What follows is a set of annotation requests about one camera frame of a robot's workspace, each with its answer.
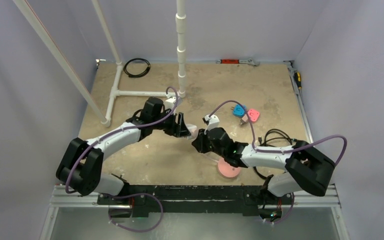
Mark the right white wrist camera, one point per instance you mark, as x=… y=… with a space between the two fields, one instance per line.
x=211 y=121

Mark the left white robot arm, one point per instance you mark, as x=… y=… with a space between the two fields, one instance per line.
x=81 y=165

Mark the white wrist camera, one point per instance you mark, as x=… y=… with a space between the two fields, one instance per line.
x=211 y=121
x=171 y=104

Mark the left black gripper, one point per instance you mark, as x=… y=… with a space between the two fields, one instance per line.
x=177 y=130

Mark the red adjustable wrench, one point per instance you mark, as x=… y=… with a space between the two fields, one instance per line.
x=249 y=61

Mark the yellow handled screwdriver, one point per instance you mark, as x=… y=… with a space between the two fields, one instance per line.
x=298 y=80

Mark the pink round power strip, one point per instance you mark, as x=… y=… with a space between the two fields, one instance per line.
x=226 y=170

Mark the aluminium extrusion rail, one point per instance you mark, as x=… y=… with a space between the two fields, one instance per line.
x=61 y=199

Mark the pink plug adapter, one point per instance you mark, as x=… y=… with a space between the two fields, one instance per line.
x=253 y=115

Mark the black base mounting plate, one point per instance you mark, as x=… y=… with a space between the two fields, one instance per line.
x=247 y=200

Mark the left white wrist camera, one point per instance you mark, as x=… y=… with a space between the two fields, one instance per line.
x=171 y=104

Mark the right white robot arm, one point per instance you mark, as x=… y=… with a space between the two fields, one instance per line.
x=305 y=167

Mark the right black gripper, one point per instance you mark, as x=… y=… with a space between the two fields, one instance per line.
x=204 y=141

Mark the dusty pink plug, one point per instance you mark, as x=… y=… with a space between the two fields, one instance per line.
x=244 y=120

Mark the white PVC pipe frame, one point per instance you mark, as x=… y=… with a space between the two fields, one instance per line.
x=105 y=119

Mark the blue plug adapter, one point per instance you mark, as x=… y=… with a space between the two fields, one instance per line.
x=238 y=110

